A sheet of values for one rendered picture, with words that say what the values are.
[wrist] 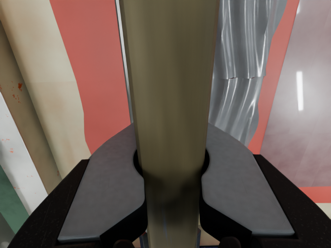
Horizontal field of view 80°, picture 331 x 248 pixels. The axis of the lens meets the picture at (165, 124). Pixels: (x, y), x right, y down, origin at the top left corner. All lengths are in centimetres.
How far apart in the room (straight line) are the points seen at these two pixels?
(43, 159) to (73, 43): 14
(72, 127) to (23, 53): 9
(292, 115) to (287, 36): 9
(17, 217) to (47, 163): 211
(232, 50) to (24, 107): 22
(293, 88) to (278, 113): 3
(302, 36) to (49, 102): 27
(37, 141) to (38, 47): 10
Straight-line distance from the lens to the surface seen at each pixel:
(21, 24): 24
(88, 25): 22
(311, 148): 32
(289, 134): 29
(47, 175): 29
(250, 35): 22
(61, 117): 26
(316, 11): 25
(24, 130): 26
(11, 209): 233
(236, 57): 22
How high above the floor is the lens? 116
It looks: 60 degrees down
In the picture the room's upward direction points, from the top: 178 degrees clockwise
